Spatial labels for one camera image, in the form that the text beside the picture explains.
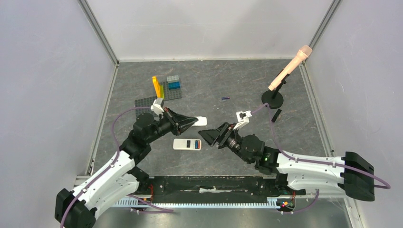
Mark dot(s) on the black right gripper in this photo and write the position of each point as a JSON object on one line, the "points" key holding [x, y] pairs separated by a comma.
{"points": [[223, 137]]}

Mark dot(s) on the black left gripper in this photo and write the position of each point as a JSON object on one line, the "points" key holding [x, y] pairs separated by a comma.
{"points": [[178, 122]]}

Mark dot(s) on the white remote control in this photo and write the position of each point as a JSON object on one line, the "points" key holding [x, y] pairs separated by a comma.
{"points": [[184, 144]]}

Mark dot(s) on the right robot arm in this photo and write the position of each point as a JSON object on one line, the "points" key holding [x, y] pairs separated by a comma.
{"points": [[350, 174]]}

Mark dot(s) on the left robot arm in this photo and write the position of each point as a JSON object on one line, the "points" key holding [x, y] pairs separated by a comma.
{"points": [[120, 176]]}

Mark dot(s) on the white remote with buttons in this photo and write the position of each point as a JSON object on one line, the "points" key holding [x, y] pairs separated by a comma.
{"points": [[201, 121]]}

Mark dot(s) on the grey baseplate with bricks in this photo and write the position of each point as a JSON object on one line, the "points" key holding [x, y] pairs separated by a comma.
{"points": [[171, 94]]}

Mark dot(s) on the blue brick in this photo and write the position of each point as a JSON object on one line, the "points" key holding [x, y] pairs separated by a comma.
{"points": [[174, 85]]}

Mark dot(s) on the green brick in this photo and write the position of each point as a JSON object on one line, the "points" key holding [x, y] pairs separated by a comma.
{"points": [[161, 91]]}

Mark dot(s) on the dark grey brick baseplate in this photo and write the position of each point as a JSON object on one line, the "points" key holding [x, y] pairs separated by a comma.
{"points": [[145, 102]]}

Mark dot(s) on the yellow brick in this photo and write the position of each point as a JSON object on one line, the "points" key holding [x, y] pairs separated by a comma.
{"points": [[156, 86]]}

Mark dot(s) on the grey brick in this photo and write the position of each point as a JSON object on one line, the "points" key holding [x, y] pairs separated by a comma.
{"points": [[172, 79]]}

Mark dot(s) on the small black block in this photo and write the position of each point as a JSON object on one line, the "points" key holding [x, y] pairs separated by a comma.
{"points": [[276, 115]]}

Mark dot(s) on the black microphone stand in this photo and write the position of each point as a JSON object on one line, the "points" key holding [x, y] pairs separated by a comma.
{"points": [[273, 98]]}

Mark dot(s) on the pink toy microphone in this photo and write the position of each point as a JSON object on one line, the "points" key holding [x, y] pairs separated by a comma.
{"points": [[301, 56]]}

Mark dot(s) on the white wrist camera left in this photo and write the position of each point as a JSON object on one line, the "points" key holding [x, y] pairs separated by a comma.
{"points": [[157, 106]]}

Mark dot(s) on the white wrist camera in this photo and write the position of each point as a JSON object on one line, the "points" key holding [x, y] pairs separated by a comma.
{"points": [[157, 106], [243, 119]]}

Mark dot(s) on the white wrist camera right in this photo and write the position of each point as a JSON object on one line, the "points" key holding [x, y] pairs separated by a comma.
{"points": [[243, 119]]}

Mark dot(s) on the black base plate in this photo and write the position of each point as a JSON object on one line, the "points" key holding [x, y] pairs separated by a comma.
{"points": [[215, 189]]}

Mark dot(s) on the white cable duct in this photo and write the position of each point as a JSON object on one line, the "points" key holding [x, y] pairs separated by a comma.
{"points": [[128, 202]]}

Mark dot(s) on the aluminium frame rail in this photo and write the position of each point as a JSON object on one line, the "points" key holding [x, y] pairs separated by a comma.
{"points": [[84, 4]]}

